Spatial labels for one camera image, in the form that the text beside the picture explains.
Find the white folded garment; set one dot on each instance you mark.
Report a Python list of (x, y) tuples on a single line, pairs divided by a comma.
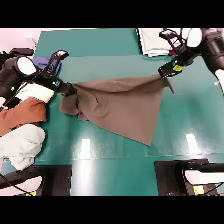
[(152, 41)]

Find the brown T-shirt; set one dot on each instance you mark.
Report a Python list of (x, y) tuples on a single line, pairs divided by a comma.
[(123, 106)]

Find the blue garment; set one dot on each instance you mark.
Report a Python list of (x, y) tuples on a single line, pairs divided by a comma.
[(43, 62)]

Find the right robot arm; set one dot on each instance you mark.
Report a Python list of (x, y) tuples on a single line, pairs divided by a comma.
[(213, 43)]

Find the red garment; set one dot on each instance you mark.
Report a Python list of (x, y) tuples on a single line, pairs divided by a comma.
[(172, 52)]

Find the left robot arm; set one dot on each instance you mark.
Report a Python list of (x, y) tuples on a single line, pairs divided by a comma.
[(13, 75)]

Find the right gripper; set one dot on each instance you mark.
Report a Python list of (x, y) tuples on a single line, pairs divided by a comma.
[(170, 68)]

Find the pale grey garment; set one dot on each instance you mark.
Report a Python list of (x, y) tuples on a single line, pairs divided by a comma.
[(20, 145)]

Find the orange garment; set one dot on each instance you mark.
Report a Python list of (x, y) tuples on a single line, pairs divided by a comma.
[(22, 115)]

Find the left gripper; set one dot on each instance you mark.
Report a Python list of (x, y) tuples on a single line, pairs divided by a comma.
[(62, 87)]

